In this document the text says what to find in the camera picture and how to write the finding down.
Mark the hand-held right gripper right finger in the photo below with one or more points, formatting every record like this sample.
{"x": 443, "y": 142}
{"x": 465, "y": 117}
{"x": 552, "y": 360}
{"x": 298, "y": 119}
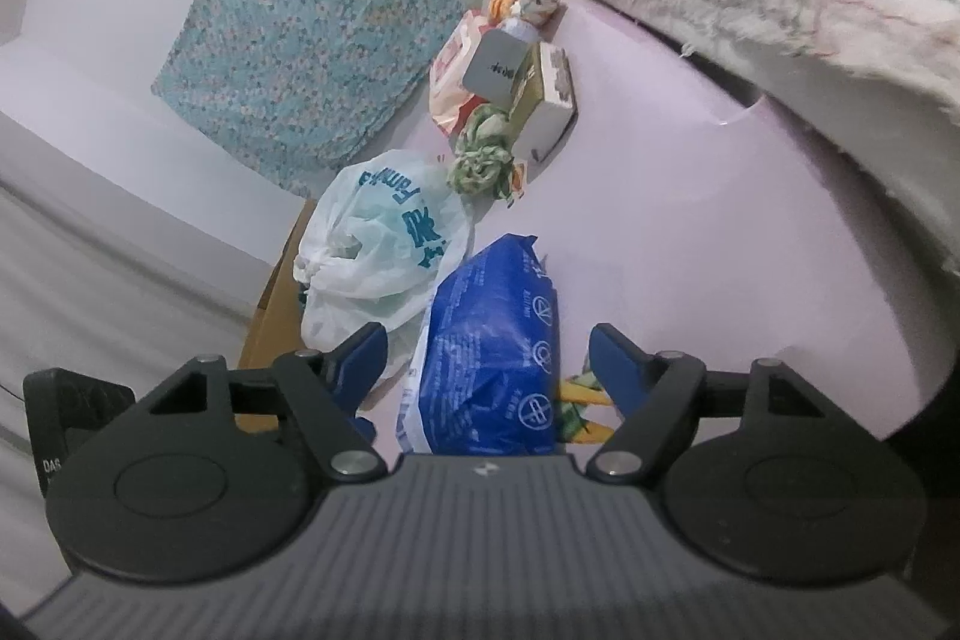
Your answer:
{"x": 615, "y": 366}

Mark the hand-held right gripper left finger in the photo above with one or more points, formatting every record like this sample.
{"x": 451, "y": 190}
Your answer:
{"x": 360, "y": 362}

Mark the brown cardboard box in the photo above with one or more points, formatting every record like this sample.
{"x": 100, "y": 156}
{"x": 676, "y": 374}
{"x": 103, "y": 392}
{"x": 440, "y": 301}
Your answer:
{"x": 274, "y": 325}

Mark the blue wipes packet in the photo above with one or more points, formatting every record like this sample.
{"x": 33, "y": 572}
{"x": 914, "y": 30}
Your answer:
{"x": 480, "y": 347}

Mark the small beige carton box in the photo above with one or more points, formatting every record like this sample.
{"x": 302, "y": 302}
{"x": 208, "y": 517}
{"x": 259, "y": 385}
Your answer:
{"x": 544, "y": 115}

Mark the orange striped knotted cloth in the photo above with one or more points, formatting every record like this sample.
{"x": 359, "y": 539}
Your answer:
{"x": 501, "y": 4}

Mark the white plastic bag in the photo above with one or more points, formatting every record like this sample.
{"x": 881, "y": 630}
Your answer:
{"x": 375, "y": 250}

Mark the green striped knotted cloth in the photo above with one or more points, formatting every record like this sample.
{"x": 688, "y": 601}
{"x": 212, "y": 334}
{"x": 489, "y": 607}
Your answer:
{"x": 480, "y": 160}

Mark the orange white snack packet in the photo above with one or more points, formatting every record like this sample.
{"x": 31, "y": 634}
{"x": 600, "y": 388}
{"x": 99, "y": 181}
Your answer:
{"x": 450, "y": 85}

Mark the small grey box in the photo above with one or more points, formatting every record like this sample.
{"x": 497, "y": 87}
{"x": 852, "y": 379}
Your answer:
{"x": 491, "y": 66}

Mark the teal floral wall cloth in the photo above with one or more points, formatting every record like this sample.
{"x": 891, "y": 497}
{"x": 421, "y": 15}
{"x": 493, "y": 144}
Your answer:
{"x": 300, "y": 33}

